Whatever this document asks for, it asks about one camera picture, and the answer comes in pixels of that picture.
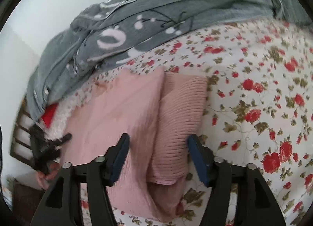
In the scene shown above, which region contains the pink knit sweater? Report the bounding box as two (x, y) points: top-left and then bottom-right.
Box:
(56, 66), (209, 223)

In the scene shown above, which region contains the dark wooden headboard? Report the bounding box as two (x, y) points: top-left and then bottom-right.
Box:
(11, 95), (40, 168)

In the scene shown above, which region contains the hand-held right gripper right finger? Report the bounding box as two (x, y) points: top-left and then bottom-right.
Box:
(187, 134), (286, 226)

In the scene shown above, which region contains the red floral bed sheet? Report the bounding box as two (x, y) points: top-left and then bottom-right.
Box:
(44, 17), (313, 226)

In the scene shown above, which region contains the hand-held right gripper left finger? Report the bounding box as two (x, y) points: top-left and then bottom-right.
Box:
(31, 133), (130, 226)

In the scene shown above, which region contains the person's left hand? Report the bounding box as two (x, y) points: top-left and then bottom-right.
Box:
(37, 164), (59, 190)

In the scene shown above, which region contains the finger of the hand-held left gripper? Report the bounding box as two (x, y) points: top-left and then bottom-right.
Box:
(52, 132), (73, 146)

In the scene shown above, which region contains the red pillow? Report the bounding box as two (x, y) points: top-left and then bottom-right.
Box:
(40, 104), (59, 127)

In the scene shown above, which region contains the grey floral quilt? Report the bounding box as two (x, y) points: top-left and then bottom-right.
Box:
(26, 0), (313, 121)

